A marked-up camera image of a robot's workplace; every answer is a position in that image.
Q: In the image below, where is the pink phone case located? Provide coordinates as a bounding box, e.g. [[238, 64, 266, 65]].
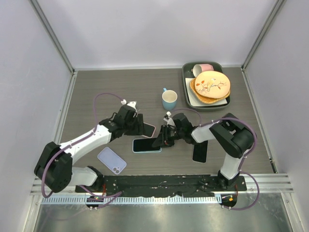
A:
[[142, 122, 156, 138]]

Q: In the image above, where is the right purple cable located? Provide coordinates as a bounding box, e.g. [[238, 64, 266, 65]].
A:
[[169, 108, 260, 211]]

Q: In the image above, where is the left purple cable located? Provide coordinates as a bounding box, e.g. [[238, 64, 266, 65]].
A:
[[41, 93, 125, 208]]

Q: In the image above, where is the purple cable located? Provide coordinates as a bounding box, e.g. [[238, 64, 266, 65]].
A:
[[169, 108, 260, 211], [41, 93, 125, 208]]

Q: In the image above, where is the orange bird plate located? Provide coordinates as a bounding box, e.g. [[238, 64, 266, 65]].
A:
[[194, 71, 231, 99]]

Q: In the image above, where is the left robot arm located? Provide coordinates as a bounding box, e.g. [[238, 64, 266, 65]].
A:
[[34, 101, 143, 198]]

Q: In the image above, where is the pink cup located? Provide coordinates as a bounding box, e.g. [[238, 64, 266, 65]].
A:
[[192, 64, 214, 77]]

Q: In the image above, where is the white square plate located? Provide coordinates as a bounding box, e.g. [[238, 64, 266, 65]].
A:
[[185, 78, 228, 107]]

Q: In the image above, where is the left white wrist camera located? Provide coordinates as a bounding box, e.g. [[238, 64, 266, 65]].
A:
[[121, 99, 138, 113]]

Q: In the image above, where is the blue mug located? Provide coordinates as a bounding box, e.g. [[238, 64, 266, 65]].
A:
[[162, 88, 178, 111]]

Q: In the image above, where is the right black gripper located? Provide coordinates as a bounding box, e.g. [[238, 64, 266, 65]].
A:
[[153, 126, 184, 150]]

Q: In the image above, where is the white cable duct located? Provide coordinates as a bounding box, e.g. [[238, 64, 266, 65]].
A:
[[41, 194, 222, 205]]

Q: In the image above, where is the dark green tray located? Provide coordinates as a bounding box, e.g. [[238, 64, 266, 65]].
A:
[[182, 61, 230, 112]]

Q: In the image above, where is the purple phone case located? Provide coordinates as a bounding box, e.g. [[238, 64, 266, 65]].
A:
[[97, 147, 127, 175]]

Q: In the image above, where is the light blue phone case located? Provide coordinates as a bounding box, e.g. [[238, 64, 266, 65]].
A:
[[132, 138, 163, 153]]

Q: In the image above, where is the black phone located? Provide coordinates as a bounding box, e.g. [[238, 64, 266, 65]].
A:
[[192, 141, 208, 163], [132, 138, 162, 152]]

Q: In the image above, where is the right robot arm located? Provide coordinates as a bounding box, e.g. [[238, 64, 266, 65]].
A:
[[152, 112, 257, 191]]

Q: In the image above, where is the woven yellow plate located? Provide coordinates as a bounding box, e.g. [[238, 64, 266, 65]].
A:
[[189, 78, 231, 104]]

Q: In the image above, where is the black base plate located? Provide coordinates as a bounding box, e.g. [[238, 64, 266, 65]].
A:
[[87, 174, 247, 198]]

